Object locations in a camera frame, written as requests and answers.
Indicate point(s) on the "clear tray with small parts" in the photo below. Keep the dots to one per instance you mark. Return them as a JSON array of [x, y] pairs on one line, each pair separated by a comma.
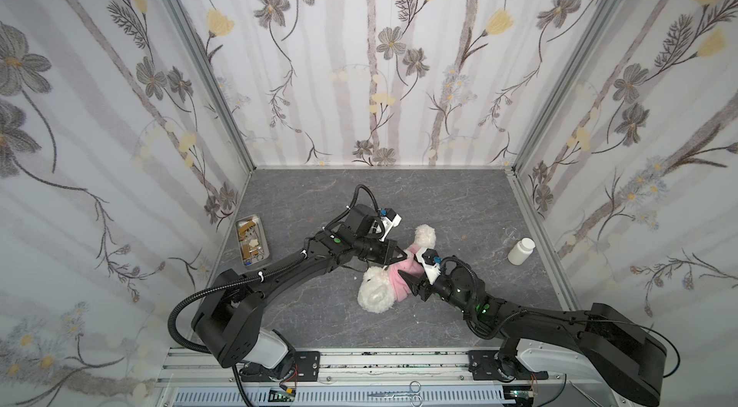
[[252, 242]]

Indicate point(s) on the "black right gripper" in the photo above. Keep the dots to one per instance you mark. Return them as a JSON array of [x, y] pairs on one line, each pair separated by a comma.
[[427, 283]]

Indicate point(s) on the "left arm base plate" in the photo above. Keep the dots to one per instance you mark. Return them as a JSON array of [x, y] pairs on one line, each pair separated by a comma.
[[300, 366]]

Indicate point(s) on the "steel scissors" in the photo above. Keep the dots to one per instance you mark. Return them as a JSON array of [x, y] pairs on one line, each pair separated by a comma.
[[412, 395]]

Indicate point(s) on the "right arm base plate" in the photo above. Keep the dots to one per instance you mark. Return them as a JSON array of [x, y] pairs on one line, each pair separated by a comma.
[[502, 366]]

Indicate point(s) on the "white plastic bottle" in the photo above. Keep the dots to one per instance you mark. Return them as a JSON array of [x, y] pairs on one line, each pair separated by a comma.
[[521, 251]]

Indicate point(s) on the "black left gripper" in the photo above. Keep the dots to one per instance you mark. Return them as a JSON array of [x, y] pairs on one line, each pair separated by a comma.
[[383, 251]]

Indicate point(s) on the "white plush teddy bear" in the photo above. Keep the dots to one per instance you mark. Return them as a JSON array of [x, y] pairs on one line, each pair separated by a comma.
[[382, 287]]

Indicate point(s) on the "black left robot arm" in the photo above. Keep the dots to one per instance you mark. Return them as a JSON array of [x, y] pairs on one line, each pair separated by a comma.
[[226, 319]]

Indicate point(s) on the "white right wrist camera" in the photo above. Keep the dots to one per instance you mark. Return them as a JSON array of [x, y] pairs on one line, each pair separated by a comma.
[[430, 261]]

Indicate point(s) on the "aluminium mounting rail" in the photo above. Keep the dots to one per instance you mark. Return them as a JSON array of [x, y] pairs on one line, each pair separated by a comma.
[[348, 376]]

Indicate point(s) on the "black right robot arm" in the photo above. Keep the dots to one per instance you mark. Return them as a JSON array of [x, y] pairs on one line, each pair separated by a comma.
[[630, 358]]

